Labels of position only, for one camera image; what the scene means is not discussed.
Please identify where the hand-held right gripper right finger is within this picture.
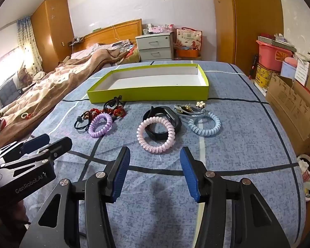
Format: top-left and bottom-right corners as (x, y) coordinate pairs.
(179, 146), (291, 248)

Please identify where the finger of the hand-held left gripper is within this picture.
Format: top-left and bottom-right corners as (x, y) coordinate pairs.
(0, 137), (73, 177)
(0, 134), (51, 163)

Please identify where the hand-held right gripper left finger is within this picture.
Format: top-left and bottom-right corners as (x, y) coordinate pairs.
(19, 146), (131, 248)

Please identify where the black beaded hair tie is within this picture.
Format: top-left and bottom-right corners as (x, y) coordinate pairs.
(74, 114), (93, 132)

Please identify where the purple spiral hair tie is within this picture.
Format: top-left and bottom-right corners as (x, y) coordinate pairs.
(88, 114), (113, 138)

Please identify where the red ornament hair tie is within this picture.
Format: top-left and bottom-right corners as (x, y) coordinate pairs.
(83, 109), (100, 120)

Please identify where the pink spiral hair tie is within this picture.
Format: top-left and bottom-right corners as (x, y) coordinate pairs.
(136, 117), (175, 154)

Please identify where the black smart band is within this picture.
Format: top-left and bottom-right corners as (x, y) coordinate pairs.
(143, 106), (182, 140)

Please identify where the blue spiral hair tie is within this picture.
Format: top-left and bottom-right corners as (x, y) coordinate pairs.
(188, 111), (221, 137)

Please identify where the bundle of ornament hair ties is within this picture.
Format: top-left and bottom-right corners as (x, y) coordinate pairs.
(103, 95), (127, 120)

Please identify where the grey flower hair tie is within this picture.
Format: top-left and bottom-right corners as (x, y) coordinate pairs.
(174, 101), (206, 118)

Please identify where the green cardboard box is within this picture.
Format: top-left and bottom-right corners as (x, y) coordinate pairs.
(86, 63), (210, 104)

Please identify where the brown patterned blanket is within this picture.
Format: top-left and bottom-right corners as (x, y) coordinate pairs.
(0, 44), (124, 148)

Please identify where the grey chair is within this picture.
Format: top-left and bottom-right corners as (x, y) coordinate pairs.
(0, 79), (22, 106)

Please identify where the pink pillow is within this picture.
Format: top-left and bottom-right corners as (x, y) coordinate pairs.
(71, 44), (111, 60)

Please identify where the floral curtain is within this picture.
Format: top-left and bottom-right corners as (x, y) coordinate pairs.
(17, 15), (43, 73)

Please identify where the narrow wooden wardrobe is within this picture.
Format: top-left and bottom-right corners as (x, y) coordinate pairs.
(31, 0), (74, 71)

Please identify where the colourful clothes pile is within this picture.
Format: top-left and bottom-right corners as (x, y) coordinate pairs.
(111, 40), (138, 57)

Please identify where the white trash bin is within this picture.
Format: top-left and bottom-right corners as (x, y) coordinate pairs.
(296, 154), (310, 202)

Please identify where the orange box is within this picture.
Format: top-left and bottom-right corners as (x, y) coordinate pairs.
(176, 48), (200, 58)

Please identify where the wooden headboard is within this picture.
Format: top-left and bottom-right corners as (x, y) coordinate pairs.
(74, 19), (142, 52)

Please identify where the open flat cardboard box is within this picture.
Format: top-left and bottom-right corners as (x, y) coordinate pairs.
(266, 74), (310, 141)

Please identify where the yellow patterned box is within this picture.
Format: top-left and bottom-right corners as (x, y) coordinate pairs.
(254, 63), (273, 88)

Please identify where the black red stick tool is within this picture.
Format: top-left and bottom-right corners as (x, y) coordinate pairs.
(249, 54), (257, 79)

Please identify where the grey drawer nightstand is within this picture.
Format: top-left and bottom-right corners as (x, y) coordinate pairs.
(135, 32), (175, 62)

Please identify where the red patterned gift bag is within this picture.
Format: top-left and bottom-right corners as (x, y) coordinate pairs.
(176, 27), (203, 52)

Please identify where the light blue container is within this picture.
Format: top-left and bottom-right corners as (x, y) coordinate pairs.
(281, 61), (297, 79)

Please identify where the pink plastic bin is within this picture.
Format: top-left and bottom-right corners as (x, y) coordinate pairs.
(256, 40), (293, 71)

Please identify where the pink patterned box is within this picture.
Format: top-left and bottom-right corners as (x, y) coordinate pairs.
(151, 24), (175, 33)

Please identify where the white labelled box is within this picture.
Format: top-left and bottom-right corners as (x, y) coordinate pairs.
(294, 57), (310, 86)

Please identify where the large wooden wardrobe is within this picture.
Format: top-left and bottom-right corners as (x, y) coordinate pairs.
(210, 0), (285, 73)

